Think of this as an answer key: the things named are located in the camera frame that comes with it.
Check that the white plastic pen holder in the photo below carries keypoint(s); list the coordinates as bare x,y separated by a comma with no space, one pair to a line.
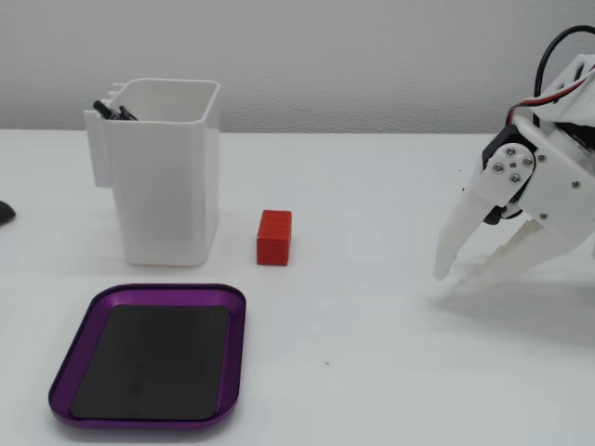
162,195

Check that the purple metal tray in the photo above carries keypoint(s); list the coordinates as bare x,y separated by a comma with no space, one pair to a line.
74,339

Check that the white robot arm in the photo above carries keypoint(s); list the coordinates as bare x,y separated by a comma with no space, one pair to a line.
581,108

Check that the black clear ballpoint pen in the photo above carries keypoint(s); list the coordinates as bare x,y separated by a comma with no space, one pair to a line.
111,113

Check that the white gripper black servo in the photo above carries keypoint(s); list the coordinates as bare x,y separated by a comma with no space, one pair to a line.
560,183

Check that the red perforated rectangular block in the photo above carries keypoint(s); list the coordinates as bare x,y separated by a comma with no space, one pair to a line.
274,241

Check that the black rounded object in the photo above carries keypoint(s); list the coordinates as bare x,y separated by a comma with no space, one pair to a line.
5,213

